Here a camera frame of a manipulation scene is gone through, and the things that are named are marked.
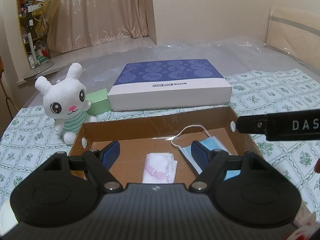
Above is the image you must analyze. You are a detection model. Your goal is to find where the white pink quilted cloth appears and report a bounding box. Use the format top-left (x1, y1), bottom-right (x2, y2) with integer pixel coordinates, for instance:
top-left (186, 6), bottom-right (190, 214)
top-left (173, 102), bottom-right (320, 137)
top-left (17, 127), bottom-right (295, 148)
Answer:
top-left (142, 153), bottom-right (177, 184)

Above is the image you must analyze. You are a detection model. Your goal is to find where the white plush bunny toy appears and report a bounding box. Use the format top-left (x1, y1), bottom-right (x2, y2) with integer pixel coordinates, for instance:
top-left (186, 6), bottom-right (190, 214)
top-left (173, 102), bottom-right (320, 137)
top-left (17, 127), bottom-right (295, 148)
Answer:
top-left (35, 63), bottom-right (97, 145)

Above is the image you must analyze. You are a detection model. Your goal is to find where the brown cardboard tray box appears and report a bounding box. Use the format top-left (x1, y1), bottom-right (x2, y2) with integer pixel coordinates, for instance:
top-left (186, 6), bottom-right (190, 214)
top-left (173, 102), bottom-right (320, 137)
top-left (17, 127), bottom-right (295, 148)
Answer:
top-left (69, 107), bottom-right (259, 186)

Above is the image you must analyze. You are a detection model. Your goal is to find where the beige wooden headboard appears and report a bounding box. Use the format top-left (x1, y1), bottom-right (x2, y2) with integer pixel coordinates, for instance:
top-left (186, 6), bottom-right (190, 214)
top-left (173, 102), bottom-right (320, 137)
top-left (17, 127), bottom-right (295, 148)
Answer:
top-left (266, 6), bottom-right (319, 69)

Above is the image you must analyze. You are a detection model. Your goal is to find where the small green box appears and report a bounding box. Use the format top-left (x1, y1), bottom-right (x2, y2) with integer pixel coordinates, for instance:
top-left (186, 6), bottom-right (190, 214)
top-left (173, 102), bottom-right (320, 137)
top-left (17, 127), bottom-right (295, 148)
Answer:
top-left (86, 88), bottom-right (111, 116)

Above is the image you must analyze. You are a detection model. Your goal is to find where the clear plastic bed cover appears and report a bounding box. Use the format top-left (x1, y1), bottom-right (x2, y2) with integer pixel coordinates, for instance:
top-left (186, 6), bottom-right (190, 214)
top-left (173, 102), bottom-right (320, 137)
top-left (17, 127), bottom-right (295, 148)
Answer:
top-left (24, 39), bottom-right (320, 108)

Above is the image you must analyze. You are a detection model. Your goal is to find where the blue white flat gift box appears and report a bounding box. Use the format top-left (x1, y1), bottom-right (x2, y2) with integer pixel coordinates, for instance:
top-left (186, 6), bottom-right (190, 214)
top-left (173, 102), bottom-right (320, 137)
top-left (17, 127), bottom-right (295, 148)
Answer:
top-left (108, 59), bottom-right (232, 111)

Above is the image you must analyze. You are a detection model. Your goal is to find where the wooden bookshelf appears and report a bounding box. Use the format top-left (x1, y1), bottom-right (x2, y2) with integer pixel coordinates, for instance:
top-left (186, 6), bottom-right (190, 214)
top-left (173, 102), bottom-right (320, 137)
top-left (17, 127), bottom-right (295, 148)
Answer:
top-left (16, 0), bottom-right (46, 55)

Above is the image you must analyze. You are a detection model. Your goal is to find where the standing fan in plastic cover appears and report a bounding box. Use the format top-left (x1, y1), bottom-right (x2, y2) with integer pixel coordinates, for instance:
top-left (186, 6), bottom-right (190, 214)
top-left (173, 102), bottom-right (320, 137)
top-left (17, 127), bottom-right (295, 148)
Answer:
top-left (23, 0), bottom-right (62, 80)

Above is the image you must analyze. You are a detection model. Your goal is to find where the beige curtain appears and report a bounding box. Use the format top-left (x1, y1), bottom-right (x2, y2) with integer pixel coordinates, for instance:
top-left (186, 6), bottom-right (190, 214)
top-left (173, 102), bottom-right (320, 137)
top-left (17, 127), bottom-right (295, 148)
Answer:
top-left (44, 0), bottom-right (149, 54)

